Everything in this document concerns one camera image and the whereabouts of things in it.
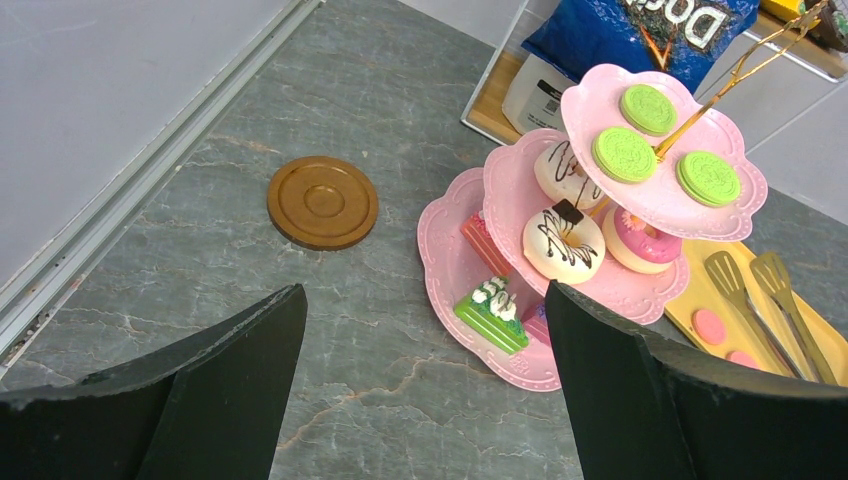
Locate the white wire wooden shelf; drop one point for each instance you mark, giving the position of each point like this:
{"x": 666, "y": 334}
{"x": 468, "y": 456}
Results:
{"x": 807, "y": 60}

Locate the pink sandwich cookie far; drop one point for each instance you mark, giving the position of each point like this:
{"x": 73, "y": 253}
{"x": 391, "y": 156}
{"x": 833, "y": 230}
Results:
{"x": 709, "y": 327}

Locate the pink three-tier cake stand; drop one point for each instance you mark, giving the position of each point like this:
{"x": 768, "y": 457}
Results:
{"x": 506, "y": 192}

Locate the red strawberry cake slice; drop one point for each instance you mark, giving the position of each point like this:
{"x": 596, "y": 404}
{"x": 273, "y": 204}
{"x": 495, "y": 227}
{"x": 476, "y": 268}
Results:
{"x": 476, "y": 233}

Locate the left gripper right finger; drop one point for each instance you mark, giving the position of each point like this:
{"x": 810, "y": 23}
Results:
{"x": 642, "y": 406}

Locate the white striped donut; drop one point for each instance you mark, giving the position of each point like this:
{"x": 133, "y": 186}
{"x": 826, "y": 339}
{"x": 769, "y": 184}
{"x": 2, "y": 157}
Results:
{"x": 560, "y": 176}

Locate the green sandwich cookie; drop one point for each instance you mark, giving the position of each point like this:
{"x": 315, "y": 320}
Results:
{"x": 624, "y": 155}
{"x": 648, "y": 110}
{"x": 708, "y": 179}

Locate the brown M&M candy bag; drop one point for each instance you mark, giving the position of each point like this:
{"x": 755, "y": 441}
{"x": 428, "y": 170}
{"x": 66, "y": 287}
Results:
{"x": 831, "y": 29}

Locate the chocolate white donut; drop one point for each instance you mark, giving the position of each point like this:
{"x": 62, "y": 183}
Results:
{"x": 564, "y": 244}

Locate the metal serving tongs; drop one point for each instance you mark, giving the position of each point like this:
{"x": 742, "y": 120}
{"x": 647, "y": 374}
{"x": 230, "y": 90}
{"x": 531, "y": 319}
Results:
{"x": 764, "y": 299}

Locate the green cake slice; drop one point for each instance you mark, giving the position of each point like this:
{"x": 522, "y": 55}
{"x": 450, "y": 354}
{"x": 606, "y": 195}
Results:
{"x": 492, "y": 312}

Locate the blue Doritos chip bag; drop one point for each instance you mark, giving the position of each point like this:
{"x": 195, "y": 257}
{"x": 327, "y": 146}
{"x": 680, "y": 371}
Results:
{"x": 682, "y": 38}

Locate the pink sandwich cookie middle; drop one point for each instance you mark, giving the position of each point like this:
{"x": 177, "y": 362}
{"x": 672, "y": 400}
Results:
{"x": 742, "y": 358}

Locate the pink frosted donut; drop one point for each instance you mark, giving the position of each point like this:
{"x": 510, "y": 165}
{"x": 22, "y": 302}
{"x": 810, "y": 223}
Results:
{"x": 637, "y": 245}

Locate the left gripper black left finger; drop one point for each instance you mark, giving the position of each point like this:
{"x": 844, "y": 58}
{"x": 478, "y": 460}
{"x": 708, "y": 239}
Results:
{"x": 209, "y": 406}

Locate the brown round coaster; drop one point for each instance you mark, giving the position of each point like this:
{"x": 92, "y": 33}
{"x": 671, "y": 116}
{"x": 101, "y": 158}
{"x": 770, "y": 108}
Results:
{"x": 322, "y": 203}

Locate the pink sandwich cookie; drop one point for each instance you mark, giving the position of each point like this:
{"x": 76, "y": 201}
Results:
{"x": 742, "y": 358}
{"x": 709, "y": 327}

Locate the grey ceramic mug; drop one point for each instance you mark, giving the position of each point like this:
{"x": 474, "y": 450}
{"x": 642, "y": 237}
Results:
{"x": 533, "y": 97}

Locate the purple cake slice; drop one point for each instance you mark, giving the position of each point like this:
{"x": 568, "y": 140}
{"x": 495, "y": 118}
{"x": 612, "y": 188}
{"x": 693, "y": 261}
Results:
{"x": 535, "y": 323}

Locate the yellow M&M candy bag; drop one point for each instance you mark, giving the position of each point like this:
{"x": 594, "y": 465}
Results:
{"x": 784, "y": 10}

